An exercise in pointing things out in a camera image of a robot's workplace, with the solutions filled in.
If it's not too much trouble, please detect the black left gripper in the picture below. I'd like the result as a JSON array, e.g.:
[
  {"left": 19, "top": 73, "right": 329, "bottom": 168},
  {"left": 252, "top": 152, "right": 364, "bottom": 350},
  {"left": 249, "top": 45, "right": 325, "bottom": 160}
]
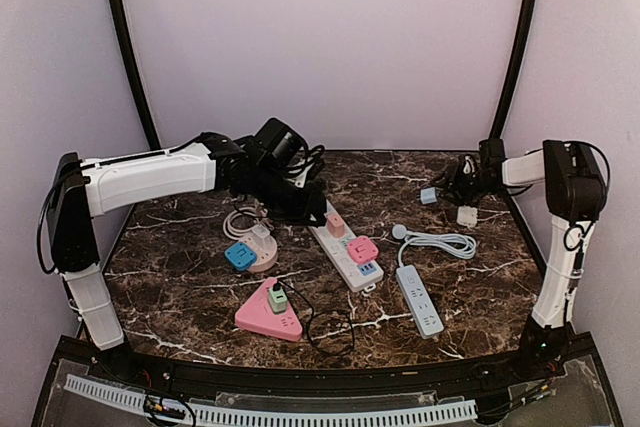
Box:
[{"left": 249, "top": 162, "right": 327, "bottom": 226}]

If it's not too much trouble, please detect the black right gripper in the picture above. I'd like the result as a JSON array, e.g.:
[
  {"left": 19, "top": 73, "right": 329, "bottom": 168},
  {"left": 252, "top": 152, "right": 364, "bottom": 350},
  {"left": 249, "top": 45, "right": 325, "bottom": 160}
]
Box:
[{"left": 431, "top": 163, "right": 496, "bottom": 206}]

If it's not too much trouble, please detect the peach cube plug adapter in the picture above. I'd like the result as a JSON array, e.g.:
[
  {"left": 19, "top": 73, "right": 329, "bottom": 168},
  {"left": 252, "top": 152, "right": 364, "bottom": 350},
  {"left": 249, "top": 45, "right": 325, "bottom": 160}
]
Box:
[{"left": 326, "top": 213, "right": 346, "bottom": 239}]

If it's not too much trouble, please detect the white cube plug adapter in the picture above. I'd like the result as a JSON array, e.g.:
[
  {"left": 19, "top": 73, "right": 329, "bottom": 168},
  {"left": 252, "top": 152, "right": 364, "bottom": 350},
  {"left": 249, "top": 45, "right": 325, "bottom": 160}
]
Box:
[{"left": 456, "top": 206, "right": 478, "bottom": 228}]

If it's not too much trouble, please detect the light blue cube adapter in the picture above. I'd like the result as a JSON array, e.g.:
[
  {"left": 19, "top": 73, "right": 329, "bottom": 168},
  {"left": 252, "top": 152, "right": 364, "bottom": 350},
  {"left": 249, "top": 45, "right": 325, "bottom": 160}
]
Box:
[{"left": 419, "top": 187, "right": 438, "bottom": 205}]

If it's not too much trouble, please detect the pink square plug adapter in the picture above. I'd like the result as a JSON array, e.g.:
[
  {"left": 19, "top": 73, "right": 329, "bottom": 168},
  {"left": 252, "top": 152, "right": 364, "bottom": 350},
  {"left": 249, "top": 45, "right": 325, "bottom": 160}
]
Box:
[{"left": 347, "top": 236, "right": 379, "bottom": 265}]

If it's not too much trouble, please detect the white multi-socket power strip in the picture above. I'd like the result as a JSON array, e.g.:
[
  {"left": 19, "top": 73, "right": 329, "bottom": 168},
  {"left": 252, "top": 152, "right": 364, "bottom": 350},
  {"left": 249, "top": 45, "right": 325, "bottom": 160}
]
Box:
[{"left": 310, "top": 202, "right": 384, "bottom": 293}]

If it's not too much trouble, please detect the light blue power strip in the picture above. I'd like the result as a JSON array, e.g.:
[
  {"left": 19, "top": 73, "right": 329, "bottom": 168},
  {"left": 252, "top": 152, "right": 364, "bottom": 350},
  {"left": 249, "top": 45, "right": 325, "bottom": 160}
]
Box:
[{"left": 395, "top": 265, "right": 444, "bottom": 339}]

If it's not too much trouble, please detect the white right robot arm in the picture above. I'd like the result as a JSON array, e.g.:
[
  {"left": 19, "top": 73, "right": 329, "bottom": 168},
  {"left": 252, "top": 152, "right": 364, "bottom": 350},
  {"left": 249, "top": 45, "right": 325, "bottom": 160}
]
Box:
[{"left": 431, "top": 138, "right": 611, "bottom": 330}]

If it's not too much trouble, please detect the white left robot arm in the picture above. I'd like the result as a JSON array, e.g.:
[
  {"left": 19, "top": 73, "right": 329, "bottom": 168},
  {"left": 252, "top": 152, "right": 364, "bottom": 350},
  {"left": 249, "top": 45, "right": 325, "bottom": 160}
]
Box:
[{"left": 36, "top": 131, "right": 327, "bottom": 383}]

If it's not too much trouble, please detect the round pink power socket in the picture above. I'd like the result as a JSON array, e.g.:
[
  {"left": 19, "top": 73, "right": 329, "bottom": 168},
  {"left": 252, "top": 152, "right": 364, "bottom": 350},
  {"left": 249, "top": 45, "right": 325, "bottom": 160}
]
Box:
[{"left": 239, "top": 233, "right": 278, "bottom": 273}]

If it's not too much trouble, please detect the blue square plug adapter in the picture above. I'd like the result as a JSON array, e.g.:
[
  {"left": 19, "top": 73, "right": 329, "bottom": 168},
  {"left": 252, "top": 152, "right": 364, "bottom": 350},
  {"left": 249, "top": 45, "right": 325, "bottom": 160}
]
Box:
[{"left": 224, "top": 241, "right": 257, "bottom": 272}]

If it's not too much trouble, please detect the pink triangular power socket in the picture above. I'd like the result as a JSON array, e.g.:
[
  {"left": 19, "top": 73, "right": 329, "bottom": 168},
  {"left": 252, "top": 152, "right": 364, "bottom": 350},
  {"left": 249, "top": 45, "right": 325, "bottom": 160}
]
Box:
[{"left": 234, "top": 277, "right": 303, "bottom": 342}]

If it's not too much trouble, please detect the green charger adapter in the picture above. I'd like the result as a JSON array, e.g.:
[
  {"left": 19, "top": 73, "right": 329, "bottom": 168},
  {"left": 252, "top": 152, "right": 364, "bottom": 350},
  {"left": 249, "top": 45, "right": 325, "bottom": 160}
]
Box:
[{"left": 268, "top": 283, "right": 288, "bottom": 315}]

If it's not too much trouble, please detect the light blue strip cable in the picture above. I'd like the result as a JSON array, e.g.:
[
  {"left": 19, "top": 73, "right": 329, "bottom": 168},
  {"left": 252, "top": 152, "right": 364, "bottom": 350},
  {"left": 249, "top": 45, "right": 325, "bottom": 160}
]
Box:
[{"left": 390, "top": 223, "right": 479, "bottom": 268}]

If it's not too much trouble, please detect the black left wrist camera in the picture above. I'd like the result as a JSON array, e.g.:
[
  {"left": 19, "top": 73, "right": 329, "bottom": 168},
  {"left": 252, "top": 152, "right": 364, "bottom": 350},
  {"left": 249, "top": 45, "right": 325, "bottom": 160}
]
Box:
[{"left": 255, "top": 117, "right": 305, "bottom": 169}]

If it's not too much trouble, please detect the white coiled round-socket cable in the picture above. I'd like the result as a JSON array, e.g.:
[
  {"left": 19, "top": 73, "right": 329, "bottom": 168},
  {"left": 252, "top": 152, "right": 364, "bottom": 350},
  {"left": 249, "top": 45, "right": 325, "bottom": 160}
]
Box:
[{"left": 222, "top": 204, "right": 274, "bottom": 241}]

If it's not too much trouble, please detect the black looped charger cable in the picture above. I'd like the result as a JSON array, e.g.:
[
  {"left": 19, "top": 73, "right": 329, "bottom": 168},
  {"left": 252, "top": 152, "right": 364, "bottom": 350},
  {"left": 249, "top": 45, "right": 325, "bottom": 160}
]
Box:
[{"left": 277, "top": 276, "right": 356, "bottom": 357}]

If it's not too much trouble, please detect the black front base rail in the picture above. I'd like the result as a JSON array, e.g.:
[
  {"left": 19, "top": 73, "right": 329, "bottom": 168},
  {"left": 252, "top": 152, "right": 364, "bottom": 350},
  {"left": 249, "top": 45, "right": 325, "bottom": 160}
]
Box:
[{"left": 29, "top": 334, "right": 626, "bottom": 427}]

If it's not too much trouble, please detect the white slotted cable tray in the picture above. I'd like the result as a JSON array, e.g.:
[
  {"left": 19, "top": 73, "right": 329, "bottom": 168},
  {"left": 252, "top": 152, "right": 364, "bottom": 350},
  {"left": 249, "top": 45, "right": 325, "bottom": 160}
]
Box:
[{"left": 64, "top": 374, "right": 477, "bottom": 426}]

